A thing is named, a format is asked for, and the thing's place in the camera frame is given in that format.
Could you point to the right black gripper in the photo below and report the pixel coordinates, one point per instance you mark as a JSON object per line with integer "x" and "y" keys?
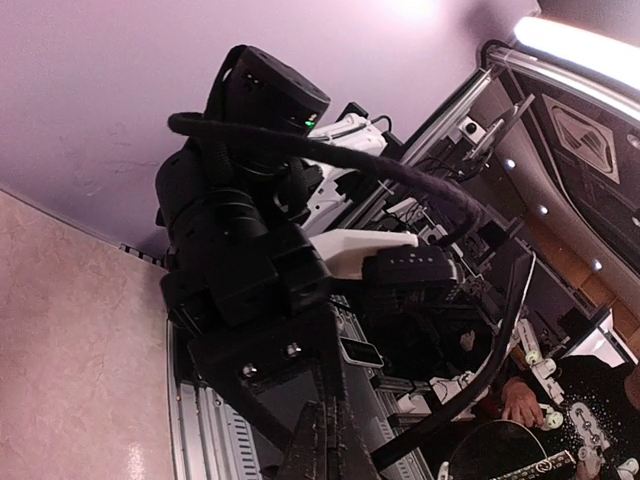
{"x": 259, "y": 312}

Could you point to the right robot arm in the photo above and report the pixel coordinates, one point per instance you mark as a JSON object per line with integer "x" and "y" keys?
{"x": 221, "y": 187}

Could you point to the front aluminium rail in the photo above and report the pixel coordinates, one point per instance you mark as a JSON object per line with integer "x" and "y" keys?
{"x": 210, "y": 440}

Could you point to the ceiling light strip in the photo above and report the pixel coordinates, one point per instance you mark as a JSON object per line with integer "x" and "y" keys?
{"x": 602, "y": 57}

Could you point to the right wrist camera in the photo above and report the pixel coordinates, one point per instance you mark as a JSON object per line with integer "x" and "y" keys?
{"x": 384, "y": 258}

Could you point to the operator hand in background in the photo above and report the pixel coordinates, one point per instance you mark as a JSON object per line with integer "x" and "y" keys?
{"x": 520, "y": 404}

